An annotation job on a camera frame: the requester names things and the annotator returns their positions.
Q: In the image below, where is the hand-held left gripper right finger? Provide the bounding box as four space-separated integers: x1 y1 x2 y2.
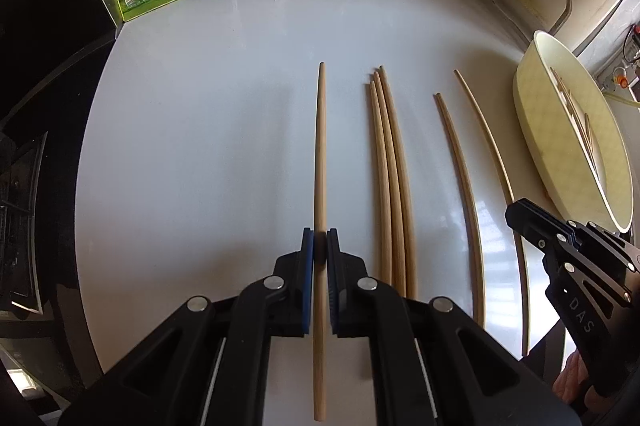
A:
326 227 586 426

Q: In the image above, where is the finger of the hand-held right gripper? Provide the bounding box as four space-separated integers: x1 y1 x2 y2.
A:
505 201 632 308
519 199 640 273

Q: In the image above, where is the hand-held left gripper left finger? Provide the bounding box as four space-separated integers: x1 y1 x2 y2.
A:
60 227 316 426

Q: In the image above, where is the tan wooden chopstick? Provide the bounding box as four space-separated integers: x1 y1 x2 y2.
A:
433 92 486 327
368 81 392 282
372 72 407 296
378 65 418 300
312 62 329 422
453 69 531 357

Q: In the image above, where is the cream round plastic basin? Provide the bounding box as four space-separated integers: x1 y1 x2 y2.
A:
511 30 635 234

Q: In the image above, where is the person's right hand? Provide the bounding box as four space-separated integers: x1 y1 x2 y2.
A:
552 350 601 407

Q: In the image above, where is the gas valve with pipe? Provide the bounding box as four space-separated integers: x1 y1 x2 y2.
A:
597 26 640 107

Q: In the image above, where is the black gas stove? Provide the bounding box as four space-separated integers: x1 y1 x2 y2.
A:
0 131 48 312

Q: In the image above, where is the black range hood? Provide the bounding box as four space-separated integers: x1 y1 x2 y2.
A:
0 0 118 127

